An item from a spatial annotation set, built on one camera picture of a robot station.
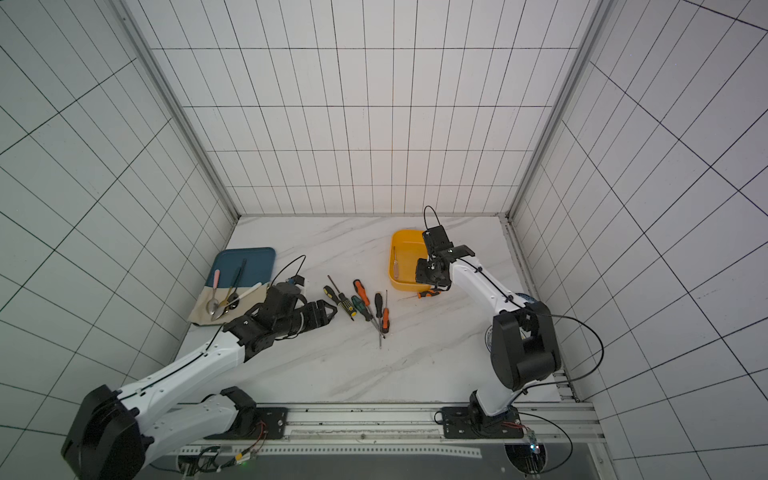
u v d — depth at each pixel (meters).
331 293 0.95
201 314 0.91
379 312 0.92
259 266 1.03
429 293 0.95
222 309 0.92
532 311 0.46
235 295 0.95
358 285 0.97
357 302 0.92
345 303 0.92
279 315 0.62
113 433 0.39
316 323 0.71
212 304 0.94
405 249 1.09
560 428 0.64
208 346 0.52
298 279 0.76
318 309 0.74
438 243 0.70
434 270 0.64
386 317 0.92
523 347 0.45
